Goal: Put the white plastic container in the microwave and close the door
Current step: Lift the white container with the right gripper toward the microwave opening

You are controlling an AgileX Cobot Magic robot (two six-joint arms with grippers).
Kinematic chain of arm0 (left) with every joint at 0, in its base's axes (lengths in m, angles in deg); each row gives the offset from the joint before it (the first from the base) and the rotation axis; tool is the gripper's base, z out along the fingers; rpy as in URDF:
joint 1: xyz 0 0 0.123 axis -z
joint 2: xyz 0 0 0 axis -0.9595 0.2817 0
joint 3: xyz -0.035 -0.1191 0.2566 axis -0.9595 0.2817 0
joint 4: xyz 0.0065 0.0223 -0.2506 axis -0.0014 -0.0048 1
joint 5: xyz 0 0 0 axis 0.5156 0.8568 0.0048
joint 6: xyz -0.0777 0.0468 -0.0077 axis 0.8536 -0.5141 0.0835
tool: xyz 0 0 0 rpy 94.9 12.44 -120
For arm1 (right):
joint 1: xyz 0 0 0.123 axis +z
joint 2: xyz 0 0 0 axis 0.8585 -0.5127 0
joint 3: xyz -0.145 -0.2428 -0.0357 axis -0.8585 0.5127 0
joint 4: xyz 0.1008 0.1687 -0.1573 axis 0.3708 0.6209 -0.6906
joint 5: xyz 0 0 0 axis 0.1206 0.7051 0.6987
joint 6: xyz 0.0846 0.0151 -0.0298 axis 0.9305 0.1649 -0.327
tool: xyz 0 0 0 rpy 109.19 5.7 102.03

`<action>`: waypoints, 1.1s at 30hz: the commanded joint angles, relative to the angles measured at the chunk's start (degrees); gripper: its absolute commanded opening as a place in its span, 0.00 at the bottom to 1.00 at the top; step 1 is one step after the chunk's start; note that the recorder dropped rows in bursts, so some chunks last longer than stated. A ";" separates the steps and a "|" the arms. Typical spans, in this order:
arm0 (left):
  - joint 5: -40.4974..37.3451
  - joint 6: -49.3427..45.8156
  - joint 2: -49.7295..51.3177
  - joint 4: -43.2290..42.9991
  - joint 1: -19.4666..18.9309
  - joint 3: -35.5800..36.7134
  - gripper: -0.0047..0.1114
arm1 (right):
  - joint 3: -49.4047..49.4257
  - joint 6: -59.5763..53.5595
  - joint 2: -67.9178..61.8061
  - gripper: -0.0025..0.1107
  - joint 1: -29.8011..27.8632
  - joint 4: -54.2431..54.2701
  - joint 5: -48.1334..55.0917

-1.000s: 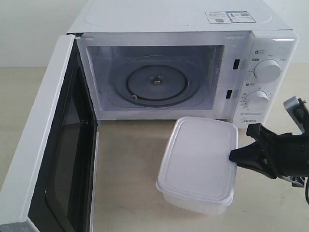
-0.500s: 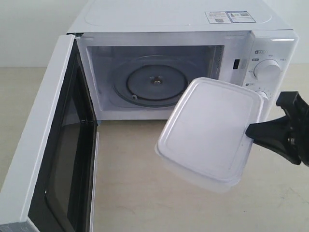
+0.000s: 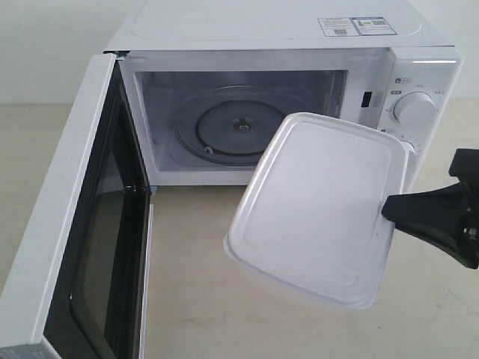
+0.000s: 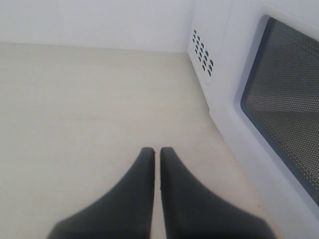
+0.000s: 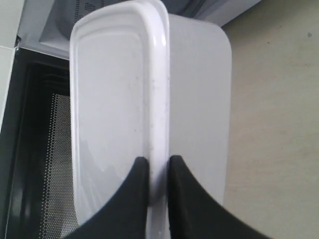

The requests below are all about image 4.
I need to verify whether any white Midea microwave oven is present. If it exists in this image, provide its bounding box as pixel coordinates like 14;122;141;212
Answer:
187;0;234;109

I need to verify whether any white microwave door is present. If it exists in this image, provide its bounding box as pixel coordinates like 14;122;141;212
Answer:
208;0;319;236

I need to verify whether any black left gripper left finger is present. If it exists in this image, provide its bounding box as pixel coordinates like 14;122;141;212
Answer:
48;147;155;239

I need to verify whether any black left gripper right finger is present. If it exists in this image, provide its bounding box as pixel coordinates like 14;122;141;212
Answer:
160;147;276;239

